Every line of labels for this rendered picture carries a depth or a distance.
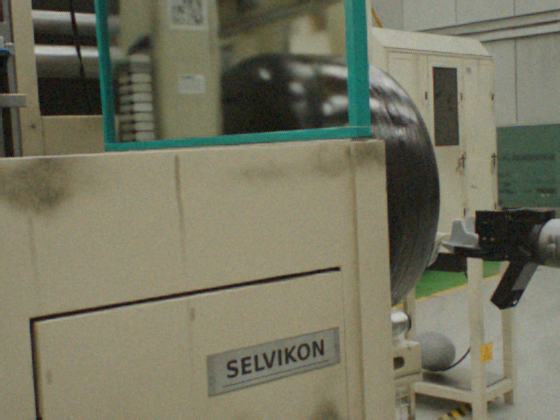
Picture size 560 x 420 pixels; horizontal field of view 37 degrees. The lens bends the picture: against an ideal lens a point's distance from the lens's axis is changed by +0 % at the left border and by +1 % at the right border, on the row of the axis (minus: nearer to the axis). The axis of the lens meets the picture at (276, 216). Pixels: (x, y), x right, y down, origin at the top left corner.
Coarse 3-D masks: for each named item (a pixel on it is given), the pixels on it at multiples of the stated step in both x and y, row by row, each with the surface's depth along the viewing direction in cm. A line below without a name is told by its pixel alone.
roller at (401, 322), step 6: (396, 312) 169; (402, 312) 169; (396, 318) 167; (402, 318) 168; (408, 318) 168; (396, 324) 166; (402, 324) 167; (408, 324) 168; (396, 330) 166; (402, 330) 167; (408, 330) 169
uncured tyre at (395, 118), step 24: (384, 72) 163; (384, 96) 155; (408, 96) 159; (384, 120) 151; (408, 120) 154; (408, 144) 152; (432, 144) 156; (408, 168) 150; (432, 168) 154; (408, 192) 150; (432, 192) 154; (408, 216) 151; (432, 216) 155; (408, 240) 152; (432, 240) 157; (408, 264) 155; (408, 288) 161
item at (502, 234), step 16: (512, 208) 138; (528, 208) 135; (480, 224) 135; (496, 224) 133; (512, 224) 132; (528, 224) 130; (544, 224) 128; (480, 240) 136; (496, 240) 133; (512, 240) 133; (528, 240) 131; (496, 256) 133; (512, 256) 133
